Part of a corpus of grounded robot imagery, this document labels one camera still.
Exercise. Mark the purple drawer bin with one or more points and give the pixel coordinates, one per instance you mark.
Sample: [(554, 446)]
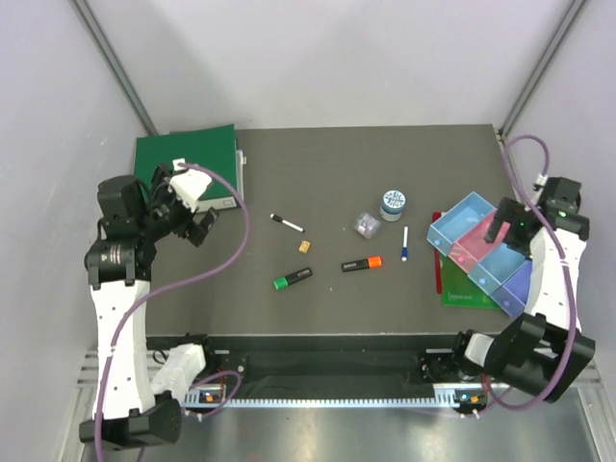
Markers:
[(512, 295)]

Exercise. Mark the green ring binder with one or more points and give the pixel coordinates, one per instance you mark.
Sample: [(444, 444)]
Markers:
[(214, 151)]

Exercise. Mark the blue capped whiteboard marker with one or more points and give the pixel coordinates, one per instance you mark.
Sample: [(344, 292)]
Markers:
[(404, 250)]

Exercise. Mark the clear jar of paper clips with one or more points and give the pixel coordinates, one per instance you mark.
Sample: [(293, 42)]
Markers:
[(367, 225)]

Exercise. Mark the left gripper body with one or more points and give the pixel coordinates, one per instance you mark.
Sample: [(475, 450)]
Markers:
[(169, 213)]

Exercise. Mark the green transparent folder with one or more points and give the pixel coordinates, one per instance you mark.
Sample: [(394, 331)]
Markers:
[(459, 291)]

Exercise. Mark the small tan eraser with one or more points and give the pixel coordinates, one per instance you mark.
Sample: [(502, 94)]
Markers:
[(304, 247)]

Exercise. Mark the slotted cable duct rail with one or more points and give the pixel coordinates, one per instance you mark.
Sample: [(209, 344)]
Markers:
[(207, 397)]

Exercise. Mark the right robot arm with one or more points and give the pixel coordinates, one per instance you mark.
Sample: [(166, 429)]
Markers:
[(543, 350)]

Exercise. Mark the pink drawer bin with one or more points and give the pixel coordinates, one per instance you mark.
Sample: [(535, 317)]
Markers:
[(471, 248)]

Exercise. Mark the green capped black highlighter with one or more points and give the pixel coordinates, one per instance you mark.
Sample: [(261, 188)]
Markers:
[(292, 278)]

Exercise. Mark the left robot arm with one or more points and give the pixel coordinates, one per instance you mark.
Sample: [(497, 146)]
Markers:
[(134, 410)]

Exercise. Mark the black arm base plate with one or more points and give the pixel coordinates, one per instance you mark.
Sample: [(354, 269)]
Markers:
[(328, 367)]

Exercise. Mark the orange capped black highlighter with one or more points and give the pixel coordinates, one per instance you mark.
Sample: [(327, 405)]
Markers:
[(368, 263)]

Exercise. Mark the light blue end drawer bin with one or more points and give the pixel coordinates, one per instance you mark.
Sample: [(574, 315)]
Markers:
[(457, 221)]

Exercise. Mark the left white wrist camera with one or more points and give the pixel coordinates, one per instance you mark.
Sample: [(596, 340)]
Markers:
[(189, 184)]

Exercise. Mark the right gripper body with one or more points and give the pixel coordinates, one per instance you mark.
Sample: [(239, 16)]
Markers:
[(515, 213)]

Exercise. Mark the black capped whiteboard marker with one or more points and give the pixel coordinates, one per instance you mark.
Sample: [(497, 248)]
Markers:
[(285, 222)]

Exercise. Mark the blue lidded round jar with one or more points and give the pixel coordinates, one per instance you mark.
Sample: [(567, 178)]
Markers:
[(392, 205)]

